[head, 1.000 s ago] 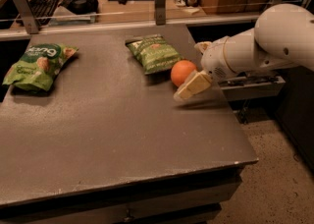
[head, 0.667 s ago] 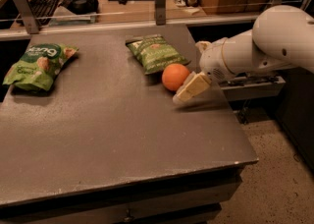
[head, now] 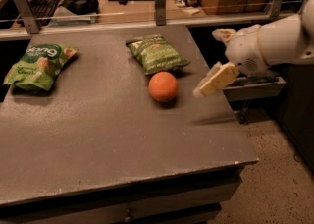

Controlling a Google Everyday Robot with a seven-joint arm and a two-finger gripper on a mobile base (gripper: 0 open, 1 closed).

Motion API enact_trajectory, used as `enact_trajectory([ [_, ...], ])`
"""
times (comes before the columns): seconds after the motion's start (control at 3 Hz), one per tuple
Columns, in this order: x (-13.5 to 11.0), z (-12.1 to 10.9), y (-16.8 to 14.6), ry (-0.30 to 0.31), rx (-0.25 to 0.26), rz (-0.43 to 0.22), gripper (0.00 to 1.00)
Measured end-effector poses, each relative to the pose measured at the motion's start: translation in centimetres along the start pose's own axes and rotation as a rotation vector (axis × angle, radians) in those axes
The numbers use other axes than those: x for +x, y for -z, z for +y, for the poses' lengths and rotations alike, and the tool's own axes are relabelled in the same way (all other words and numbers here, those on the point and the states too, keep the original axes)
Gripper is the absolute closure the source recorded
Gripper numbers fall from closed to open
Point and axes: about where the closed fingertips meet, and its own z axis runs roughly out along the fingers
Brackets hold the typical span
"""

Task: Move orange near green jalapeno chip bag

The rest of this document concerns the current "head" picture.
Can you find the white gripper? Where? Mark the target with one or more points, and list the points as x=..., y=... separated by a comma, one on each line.
x=244, y=49

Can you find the orange fruit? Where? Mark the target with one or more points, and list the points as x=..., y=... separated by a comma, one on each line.
x=163, y=87

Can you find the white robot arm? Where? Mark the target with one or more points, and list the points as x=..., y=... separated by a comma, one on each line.
x=289, y=40

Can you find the green jalapeno chip bag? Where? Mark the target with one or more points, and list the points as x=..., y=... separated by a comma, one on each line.
x=155, y=54

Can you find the light green snack bag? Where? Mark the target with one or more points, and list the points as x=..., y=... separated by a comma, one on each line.
x=39, y=66

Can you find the grey metal side shelf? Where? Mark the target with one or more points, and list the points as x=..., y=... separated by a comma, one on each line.
x=254, y=88

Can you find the small round brown object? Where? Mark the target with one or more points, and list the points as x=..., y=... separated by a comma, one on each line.
x=192, y=3

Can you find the black headphones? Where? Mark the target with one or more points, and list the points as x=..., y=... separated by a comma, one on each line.
x=81, y=7

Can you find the black keyboard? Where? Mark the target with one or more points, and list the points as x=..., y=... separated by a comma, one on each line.
x=44, y=10

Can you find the left metal rail bracket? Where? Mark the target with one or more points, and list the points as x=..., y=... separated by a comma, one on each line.
x=30, y=22

